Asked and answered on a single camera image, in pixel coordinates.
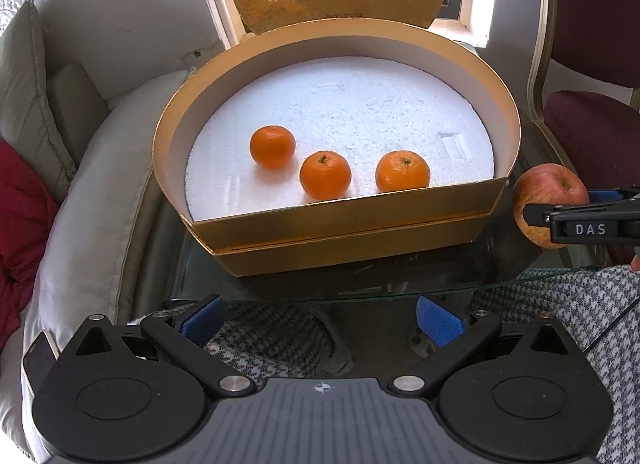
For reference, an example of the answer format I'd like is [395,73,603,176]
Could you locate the red apple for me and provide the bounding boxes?
[512,164,589,249]

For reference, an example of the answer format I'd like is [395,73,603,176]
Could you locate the mandarin orange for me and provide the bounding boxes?
[375,151,431,192]
[250,126,296,170]
[299,151,352,201]

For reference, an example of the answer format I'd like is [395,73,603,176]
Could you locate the person's right hand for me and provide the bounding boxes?
[630,255,640,271]

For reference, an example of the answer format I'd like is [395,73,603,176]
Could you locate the houndstooth patterned trousers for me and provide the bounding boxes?
[205,263,639,463]

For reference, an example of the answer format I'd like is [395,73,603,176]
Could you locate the beige sofa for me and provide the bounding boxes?
[1,0,189,463]

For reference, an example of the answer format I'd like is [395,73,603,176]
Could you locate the maroon banquet chair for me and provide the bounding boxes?
[527,0,639,190]

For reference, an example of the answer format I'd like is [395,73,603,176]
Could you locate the red cushion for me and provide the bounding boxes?
[0,142,58,345]

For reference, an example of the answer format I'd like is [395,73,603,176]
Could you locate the gold gift box base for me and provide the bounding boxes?
[152,18,521,276]

